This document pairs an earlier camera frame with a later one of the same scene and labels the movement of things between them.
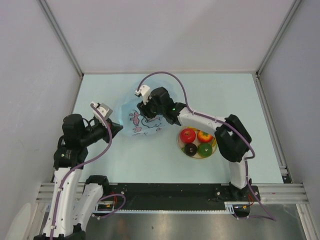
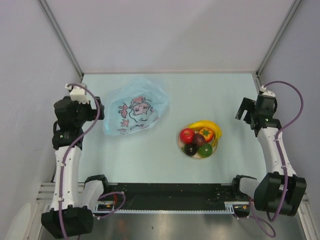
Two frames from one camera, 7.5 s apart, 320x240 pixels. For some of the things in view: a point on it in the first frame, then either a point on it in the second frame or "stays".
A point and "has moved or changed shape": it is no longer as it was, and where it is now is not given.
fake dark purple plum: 190,149 stays
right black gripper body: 151,109 → 249,105
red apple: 187,135 stays
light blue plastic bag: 134,121 has moved or changed shape
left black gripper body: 105,134 → 85,113
